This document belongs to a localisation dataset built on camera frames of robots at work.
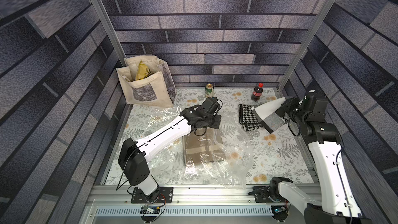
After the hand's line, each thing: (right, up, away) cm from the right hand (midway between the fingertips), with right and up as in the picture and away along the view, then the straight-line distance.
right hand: (284, 99), depth 69 cm
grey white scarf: (-5, -7, +9) cm, 13 cm away
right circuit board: (-1, -54, +2) cm, 54 cm away
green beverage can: (-33, +9, +38) cm, 51 cm away
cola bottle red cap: (+2, +4, +38) cm, 38 cm away
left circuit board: (-62, -53, +2) cm, 82 cm away
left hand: (-29, -11, +8) cm, 32 cm away
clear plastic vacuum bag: (-22, -33, +1) cm, 40 cm away
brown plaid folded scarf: (-38, -28, +16) cm, 50 cm away
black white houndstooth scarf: (-8, -12, +29) cm, 32 cm away
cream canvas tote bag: (-70, +12, +20) cm, 74 cm away
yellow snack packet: (-76, +18, +28) cm, 83 cm away
